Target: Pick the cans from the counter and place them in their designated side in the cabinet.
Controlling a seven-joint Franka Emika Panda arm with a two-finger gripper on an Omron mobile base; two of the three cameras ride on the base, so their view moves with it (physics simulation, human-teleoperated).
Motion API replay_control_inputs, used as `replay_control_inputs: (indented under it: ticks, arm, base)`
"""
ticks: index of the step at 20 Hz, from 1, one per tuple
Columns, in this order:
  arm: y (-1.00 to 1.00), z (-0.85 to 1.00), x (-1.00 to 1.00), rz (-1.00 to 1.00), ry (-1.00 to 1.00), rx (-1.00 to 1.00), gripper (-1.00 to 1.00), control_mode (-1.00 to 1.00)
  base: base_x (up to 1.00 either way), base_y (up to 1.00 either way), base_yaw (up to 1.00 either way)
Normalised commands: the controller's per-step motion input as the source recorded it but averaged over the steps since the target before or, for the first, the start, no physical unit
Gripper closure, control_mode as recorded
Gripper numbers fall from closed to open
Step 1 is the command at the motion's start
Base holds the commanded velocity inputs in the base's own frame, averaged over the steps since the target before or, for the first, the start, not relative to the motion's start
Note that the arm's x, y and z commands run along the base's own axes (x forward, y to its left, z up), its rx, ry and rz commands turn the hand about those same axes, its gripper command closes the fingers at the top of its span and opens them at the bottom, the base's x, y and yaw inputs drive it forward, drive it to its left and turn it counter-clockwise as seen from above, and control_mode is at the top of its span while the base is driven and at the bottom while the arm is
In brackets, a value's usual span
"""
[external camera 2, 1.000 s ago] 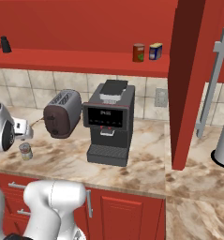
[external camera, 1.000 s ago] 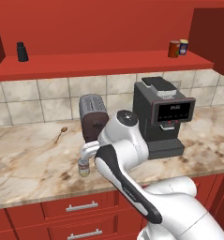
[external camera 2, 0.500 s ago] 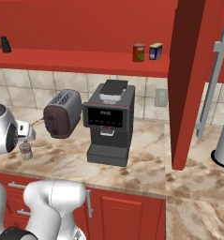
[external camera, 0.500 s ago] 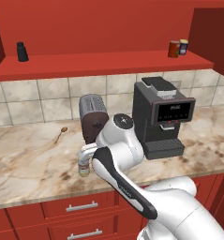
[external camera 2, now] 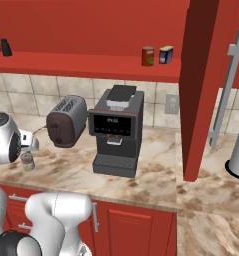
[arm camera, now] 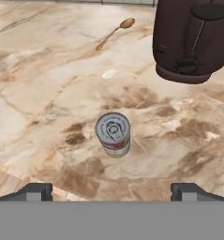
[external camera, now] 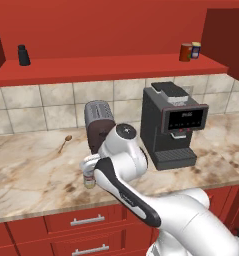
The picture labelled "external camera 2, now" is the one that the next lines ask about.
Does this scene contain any brown and silver toaster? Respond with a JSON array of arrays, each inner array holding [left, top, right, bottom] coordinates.
[[45, 94, 89, 149]]

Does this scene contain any red drawer front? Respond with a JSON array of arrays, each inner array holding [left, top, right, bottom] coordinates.
[[0, 184, 42, 234]]

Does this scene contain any black shaker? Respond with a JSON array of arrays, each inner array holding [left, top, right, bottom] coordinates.
[[0, 37, 14, 58]]

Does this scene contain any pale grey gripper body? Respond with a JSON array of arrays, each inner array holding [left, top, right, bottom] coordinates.
[[29, 135, 41, 153]]

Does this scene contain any red open wall cabinet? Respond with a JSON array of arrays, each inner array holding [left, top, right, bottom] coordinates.
[[0, 0, 193, 84]]

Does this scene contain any grey drawer handle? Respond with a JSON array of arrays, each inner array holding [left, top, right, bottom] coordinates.
[[7, 194, 29, 203], [17, 222, 34, 232]]

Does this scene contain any red base cabinet door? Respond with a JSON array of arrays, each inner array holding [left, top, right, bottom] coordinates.
[[101, 199, 178, 256]]

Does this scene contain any red closed wall cabinet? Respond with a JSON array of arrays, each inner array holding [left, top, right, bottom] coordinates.
[[218, 0, 239, 90]]

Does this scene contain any long grey door handle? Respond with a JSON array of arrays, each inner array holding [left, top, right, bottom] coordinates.
[[208, 28, 239, 148]]

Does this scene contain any blue and yellow can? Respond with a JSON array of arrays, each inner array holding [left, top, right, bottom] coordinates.
[[158, 45, 175, 66]]

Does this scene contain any thin toaster cord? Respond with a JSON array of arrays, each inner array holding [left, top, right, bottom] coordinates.
[[32, 125, 48, 137]]

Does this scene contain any black coffee machine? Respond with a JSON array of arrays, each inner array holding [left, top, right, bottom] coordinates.
[[87, 84, 146, 179]]

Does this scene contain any red can with green label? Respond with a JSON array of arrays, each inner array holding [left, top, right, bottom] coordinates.
[[140, 45, 156, 68]]

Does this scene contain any grey base cabinet handle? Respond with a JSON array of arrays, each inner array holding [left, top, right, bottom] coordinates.
[[91, 201, 101, 234]]

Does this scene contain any red open cabinet door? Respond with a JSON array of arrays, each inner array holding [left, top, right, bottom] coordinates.
[[178, 0, 239, 183]]

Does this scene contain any grey wall outlet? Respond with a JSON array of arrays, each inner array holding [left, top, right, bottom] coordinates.
[[164, 93, 181, 116]]

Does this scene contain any silver can with label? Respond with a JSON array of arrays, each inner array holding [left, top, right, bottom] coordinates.
[[20, 150, 36, 173]]

